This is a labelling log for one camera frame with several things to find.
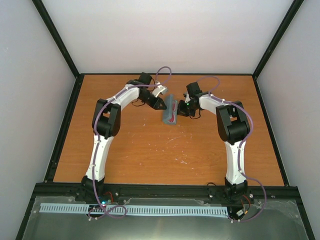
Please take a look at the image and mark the grey glasses case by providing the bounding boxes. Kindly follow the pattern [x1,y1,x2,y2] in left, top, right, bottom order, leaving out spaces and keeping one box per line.
[162,94,178,125]

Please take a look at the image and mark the pink transparent sunglasses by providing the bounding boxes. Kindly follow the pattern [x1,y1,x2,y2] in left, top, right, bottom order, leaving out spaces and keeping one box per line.
[166,100,178,125]

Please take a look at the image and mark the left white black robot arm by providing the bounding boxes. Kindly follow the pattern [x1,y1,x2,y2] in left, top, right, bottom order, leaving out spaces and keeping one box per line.
[81,72,168,202]

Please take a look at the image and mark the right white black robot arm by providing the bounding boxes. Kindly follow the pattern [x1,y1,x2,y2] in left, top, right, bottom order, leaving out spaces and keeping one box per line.
[177,82,251,202]

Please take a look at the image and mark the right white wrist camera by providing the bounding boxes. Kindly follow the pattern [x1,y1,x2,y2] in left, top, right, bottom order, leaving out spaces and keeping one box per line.
[183,92,190,102]

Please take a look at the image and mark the left black frame post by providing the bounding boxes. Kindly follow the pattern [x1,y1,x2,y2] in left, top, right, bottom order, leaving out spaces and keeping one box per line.
[31,0,81,79]

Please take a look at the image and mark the black frame post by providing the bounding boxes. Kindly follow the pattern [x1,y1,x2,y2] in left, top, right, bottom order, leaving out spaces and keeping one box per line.
[31,0,81,79]
[252,0,304,81]

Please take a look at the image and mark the black aluminium frame rail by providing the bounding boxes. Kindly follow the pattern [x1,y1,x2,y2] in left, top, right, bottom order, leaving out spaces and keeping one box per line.
[31,182,300,202]

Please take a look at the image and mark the metal base plate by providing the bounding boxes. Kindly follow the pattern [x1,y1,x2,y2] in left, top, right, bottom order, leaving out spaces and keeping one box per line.
[22,197,308,240]

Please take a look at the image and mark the light blue slotted cable duct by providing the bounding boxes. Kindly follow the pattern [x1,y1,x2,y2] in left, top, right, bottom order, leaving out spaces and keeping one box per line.
[38,203,229,218]

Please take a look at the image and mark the right black frame post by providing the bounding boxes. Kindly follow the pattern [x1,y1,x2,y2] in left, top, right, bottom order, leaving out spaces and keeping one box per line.
[252,0,304,81]

